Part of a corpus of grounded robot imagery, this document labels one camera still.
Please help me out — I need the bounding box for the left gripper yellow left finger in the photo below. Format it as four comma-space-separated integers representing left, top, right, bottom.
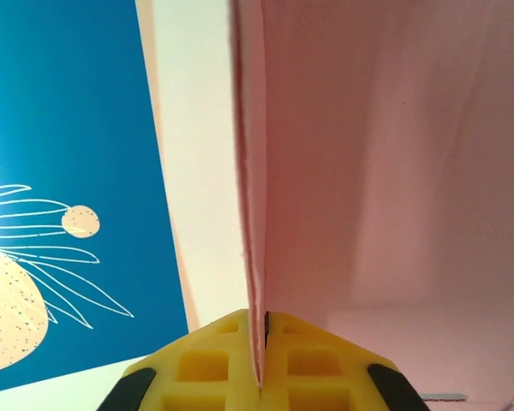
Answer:
97, 309, 262, 411

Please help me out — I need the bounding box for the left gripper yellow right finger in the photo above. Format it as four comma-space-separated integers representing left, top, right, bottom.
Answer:
260, 311, 432, 411

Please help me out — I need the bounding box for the blue poster large peach circle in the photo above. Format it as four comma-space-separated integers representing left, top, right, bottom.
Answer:
0, 0, 190, 396

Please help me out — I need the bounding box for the pink paper box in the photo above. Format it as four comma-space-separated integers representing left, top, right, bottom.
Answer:
229, 0, 514, 411

